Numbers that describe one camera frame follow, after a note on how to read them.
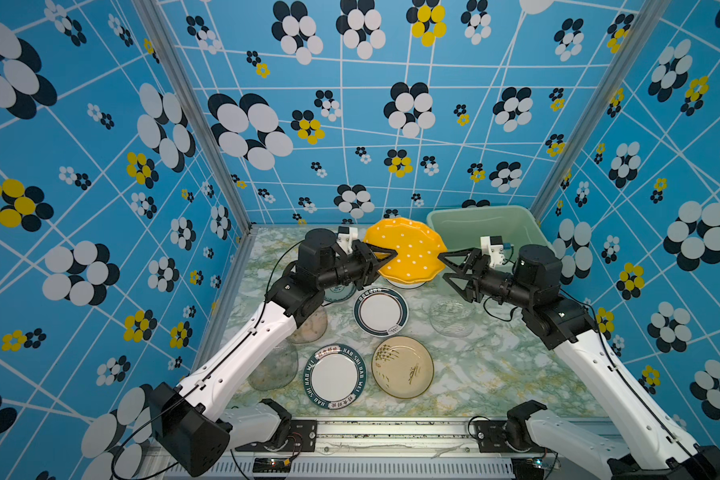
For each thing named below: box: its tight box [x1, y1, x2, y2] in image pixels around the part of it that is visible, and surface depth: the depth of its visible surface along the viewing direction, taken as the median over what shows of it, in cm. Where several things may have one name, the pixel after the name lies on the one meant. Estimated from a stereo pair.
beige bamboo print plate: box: [371, 336, 435, 400], surface depth 86 cm
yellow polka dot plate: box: [364, 218, 448, 284], surface depth 69 cm
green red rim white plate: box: [353, 287, 409, 337], surface depth 98 cm
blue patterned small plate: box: [323, 282, 356, 303], surface depth 101 cm
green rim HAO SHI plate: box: [303, 343, 367, 410], surface depth 84 cm
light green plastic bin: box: [427, 206, 552, 258], surface depth 101 cm
